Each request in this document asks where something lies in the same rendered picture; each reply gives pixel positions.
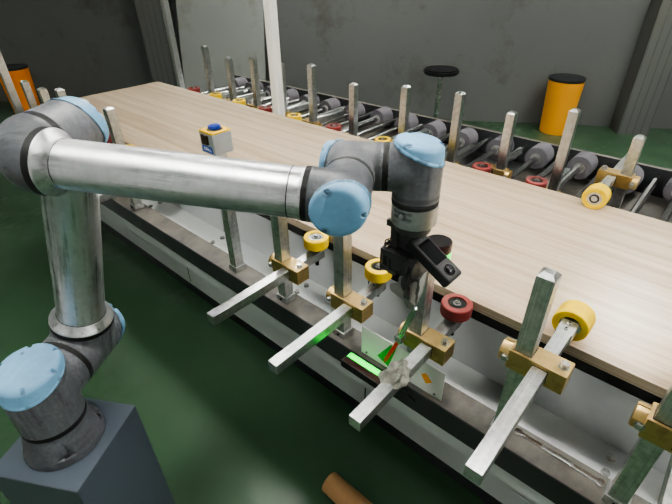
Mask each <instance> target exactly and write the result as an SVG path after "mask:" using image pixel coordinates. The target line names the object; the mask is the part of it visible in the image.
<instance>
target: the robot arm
mask: <svg viewBox="0 0 672 504"><path fill-rule="evenodd" d="M108 138H109V129H108V126H107V123H106V121H105V119H104V118H103V116H102V115H101V113H99V112H98V111H97V110H96V108H95V107H94V106H92V105H91V104H90V103H88V102H87V101H85V100H83V99H80V98H78V97H73V96H63V97H60V98H53V99H50V100H48V101H47V102H46V103H43V104H41V105H39V106H36V107H34V108H31V109H29V110H26V111H24V112H21V113H19V114H15V115H13V116H11V117H8V118H7V119H6V120H4V121H3V122H2V123H1V124H0V173H1V174H2V175H3V176H4V177H5V178H6V179H7V180H8V181H10V182H11V183H12V184H13V185H15V186H17V187H18V188H20V189H22V190H24V191H27V192H30V193H33V194H37V195H40V201H41V208H42V215H43V222H44V230H45V237H46V244H47V251H48V258H49V265H50V272H51V279H52V287H53V294H54V301H55V307H54V308H53V309H52V311H51V312H50V314H49V317H48V324H49V330H50V334H49V336H48V337H47V338H46V339H45V340H44V341H43V342H42V343H38V344H33V345H32V347H27V346H26V347H24V348H21V349H19V350H17V351H16V352H14V353H12V354H11V355H10V356H8V357H7V358H6V359H5V360H4V361H3V362H2V363H1V366H0V406H1V407H2V408H3V410H4V411H5V413H6V414H7V416H8V417H9V419H10V420H11V422H12V423H13V425H14V426H15V428H16V429H17V431H18V432H19V434H20V435H21V436H22V455H23V458H24V459H25V461H26V462H27V464H28V465H29V466H30V467H31V468H33V469H34V470H37V471H41V472H52V471H58V470H61V469H64V468H67V467H69V466H71V465H73V464H75V463H77V462H78V461H80V460H81V459H83V458H84V457H85V456H87V455H88V454H89V453H90V452H91V451H92V450H93V449H94V448H95V447H96V445H97V444H98V443H99V441H100V440H101V438H102V436H103V433H104V430H105V419H104V417H103V415H102V413H101V411H100V410H99V409H98V408H97V407H96V406H95V405H93V404H91V403H90V402H88V401H86V400H85V398H84V396H83V394H82V389H83V388H84V387H85V385H86V384H87V383H88V381H89V380H90V379H91V378H92V376H93V375H94V374H95V372H96V371H97V370H98V368H99V367H100V366H101V364H102V363H103V362H104V360H105V359H106V358H107V356H108V355H109V354H110V352H111V351H112V350H113V349H114V347H115V346H116V345H117V344H118V343H119V341H120V339H121V337H122V335H123V334H124V331H125V321H124V318H123V316H122V314H121V313H120V311H119V310H118V309H117V308H115V309H114V308H113V307H112V306H113V305H112V304H110V303H108V302H107V301H105V291H104V273H103V254H102V235H101V216H100V197H99V194H105V195H113V196H120V197H128V198H136V199H144V200H151V201H159V202H167V203H175V204H183V205H190V206H198V207H206V208H214V209H221V210H229V211H237V212H245V213H253V214H260V215H268V216H276V217H284V218H292V219H297V220H299V221H304V222H311V223H313V225H314V226H315V227H316V228H317V229H318V230H319V231H321V232H322V233H324V234H326V235H329V236H334V237H342V236H347V235H350V234H353V233H354V232H356V231H357V230H359V229H360V228H361V227H362V226H363V224H364V223H365V221H366V219H367V216H368V214H369V212H370V210H371V205H372V200H371V197H372V191H386V192H392V194H391V217H390V218H388V219H387V224H386V225H388V226H390V227H391V234H390V240H389V238H388V239H386V240H388V241H387V242H386V240H385V242H384V245H383V246H382V247H380V268H381V269H383V270H385V271H387V272H388V273H390V274H392V275H394V276H395V275H396V274H398V275H400V277H399V279H398V283H391V284H390V286H389V287H390V290H391V291H392V292H393V293H394V294H396V295H397V296H398V297H400V298H401V299H402V300H403V301H404V303H405V305H406V307H407V308H409V309H412V308H413V307H414V306H415V305H416V304H417V303H418V301H419V299H420V297H421V294H422V292H423V289H424V286H425V285H426V282H427V279H428V276H429V273H430V274H431V275H432V276H433V277H434V278H435V279H436V280H437V281H438V282H439V284H440V285H441V286H442V287H444V288H445V287H447V286H449V285H450V284H451V283H452V282H453V281H454V280H455V279H457V278H458V277H459V276H460V275H461V270H460V269H459V268H458V267H457V266H456V265H455V264H454V263H453V262H452V261H451V260H450V259H449V258H448V257H447V256H446V255H445V254H444V253H443V252H442V251H441V250H440V249H439V247H438V246H437V245H436V244H435V243H434V242H433V241H432V240H431V239H430V238H429V237H428V236H427V235H428V234H429V233H430V231H431V228H433V227H434V226H435V225H436V224H437V218H438V210H439V199H440V191H441V183H442V175H443V167H444V166H445V161H444V158H445V146H444V144H443V143H442V142H441V141H440V140H439V139H438V138H436V137H434V136H431V135H428V134H424V133H418V132H411V133H408V132H405V133H401V134H398V135H397V136H396V137H395V138H394V141H393V142H382V141H352V140H343V139H337V140H329V141H327V142H325V143H324V145H323V147H322V151H321V153H320V157H319V166H318V167H317V166H308V165H305V166H296V165H288V164H279V163H271V162H262V161H254V160H246V159H237V158H229V157H220V156H212V155H203V154H195V153H187V152H178V151H170V150H161V149H153V148H144V147H136V146H128V145H119V144H111V143H107V141H108ZM389 244H390V245H389ZM387 245H388V246H387ZM386 246H387V247H386ZM385 247H386V248H385ZM382 254H383V255H382Z"/></svg>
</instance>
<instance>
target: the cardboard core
mask: <svg viewBox="0 0 672 504"><path fill-rule="evenodd" d="M322 492H323V493H325V494H326V495H327V496H328V497H329V498H330V499H331V500H332V501H333V502H334V503H336V504H373V503H371V502H370V501H369V500H368V499H367V498H366V497H364V496H363V495H362V494H361V493H360V492H358V491H357V490H356V489H355V488H354V487H353V486H351V485H350V484H349V483H348V482H347V481H346V480H344V479H343V478H342V477H341V476H340V475H339V474H337V473H336V472H332V473H331V474H330V475H329V476H328V477H327V478H326V480H325V482H324V483H323V486H322Z"/></svg>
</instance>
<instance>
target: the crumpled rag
mask: <svg viewBox="0 0 672 504"><path fill-rule="evenodd" d="M409 373H411V369H410V368H409V363H408V361H407V360H406V359H403V358H402V359H401V360H399V361H393V362H391V363H389V365H388V368H387V369H386V370H383V371H381V372H379V373H378V378H380V382H381V383H383V384H388V383H389V384H390V383H391V384H393V388H395V389H399V388H402V387H404V386H405V387H406V386H407V384H408V382H409V381H410V380H411V379H410V378H409Z"/></svg>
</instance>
